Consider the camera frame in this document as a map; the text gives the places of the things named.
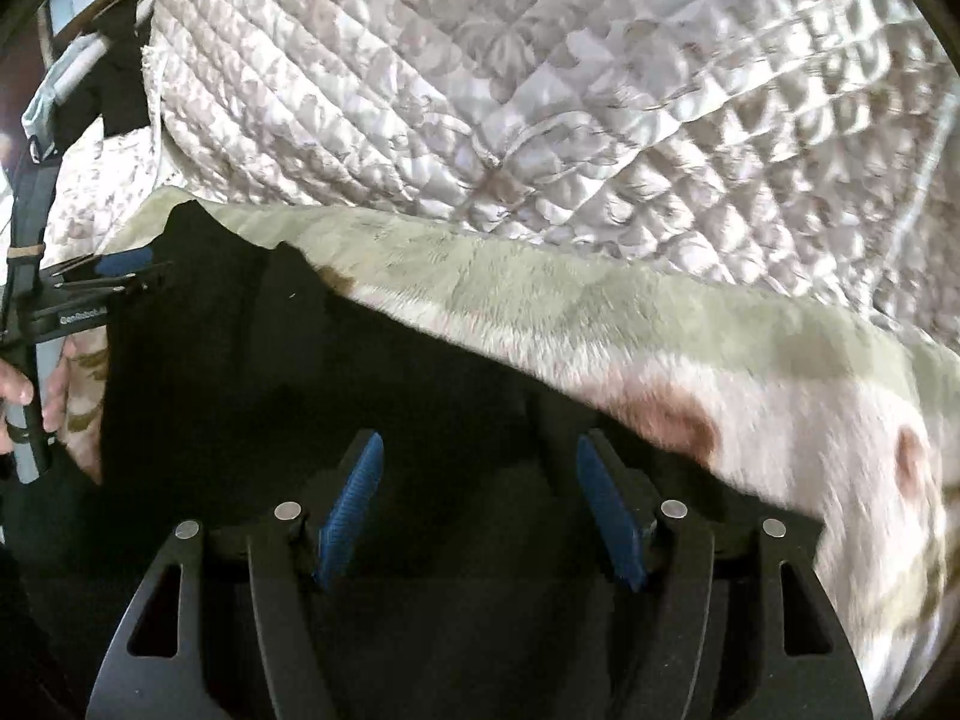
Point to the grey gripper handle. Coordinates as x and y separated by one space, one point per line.
31 440

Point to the quilted satin comforter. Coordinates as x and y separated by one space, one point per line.
809 147

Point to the floral quilted bedspread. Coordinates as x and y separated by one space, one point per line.
102 183

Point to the person's left hand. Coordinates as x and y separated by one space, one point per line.
17 390

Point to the black pants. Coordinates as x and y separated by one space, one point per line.
480 586

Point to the floral fleece blanket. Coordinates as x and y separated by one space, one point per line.
790 399

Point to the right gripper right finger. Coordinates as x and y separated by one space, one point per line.
727 615

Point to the dark clothes pile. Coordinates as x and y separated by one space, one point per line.
98 76

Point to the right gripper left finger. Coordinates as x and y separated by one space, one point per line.
303 544

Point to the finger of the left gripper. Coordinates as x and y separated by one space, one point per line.
99 268

